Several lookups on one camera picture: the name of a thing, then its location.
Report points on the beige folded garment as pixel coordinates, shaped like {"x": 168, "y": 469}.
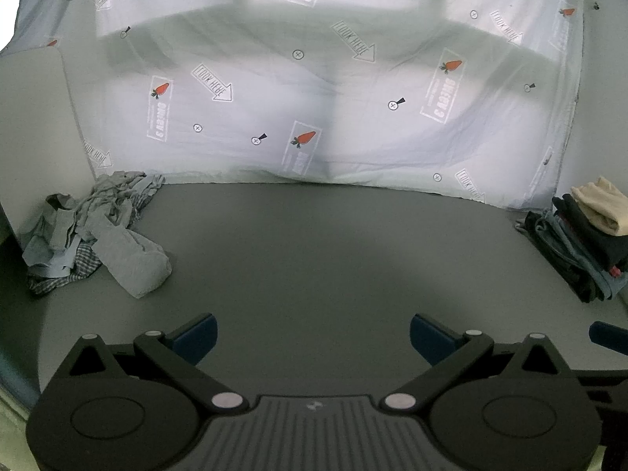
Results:
{"x": 601, "y": 203}

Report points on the blue-grey crumpled garment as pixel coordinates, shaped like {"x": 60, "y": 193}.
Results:
{"x": 59, "y": 235}

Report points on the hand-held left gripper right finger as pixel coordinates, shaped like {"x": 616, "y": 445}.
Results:
{"x": 431, "y": 338}

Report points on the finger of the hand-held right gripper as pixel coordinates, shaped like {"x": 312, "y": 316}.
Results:
{"x": 611, "y": 336}

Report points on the printed white backdrop sheet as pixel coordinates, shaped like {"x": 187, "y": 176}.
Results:
{"x": 304, "y": 83}

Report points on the blue folded jeans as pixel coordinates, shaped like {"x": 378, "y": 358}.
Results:
{"x": 608, "y": 284}

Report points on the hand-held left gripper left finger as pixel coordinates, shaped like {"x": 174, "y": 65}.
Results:
{"x": 198, "y": 338}

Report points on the black folded garment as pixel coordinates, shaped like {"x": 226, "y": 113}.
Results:
{"x": 588, "y": 240}

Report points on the grey mottled garment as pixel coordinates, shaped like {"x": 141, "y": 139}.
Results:
{"x": 127, "y": 191}

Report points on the plaid cloth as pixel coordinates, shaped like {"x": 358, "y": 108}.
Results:
{"x": 73, "y": 270}

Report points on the dark folded garment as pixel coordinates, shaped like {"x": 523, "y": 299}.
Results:
{"x": 554, "y": 250}

